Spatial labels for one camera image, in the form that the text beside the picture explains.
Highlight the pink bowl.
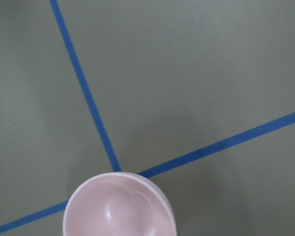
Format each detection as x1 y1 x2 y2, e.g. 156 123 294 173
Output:
62 172 178 236

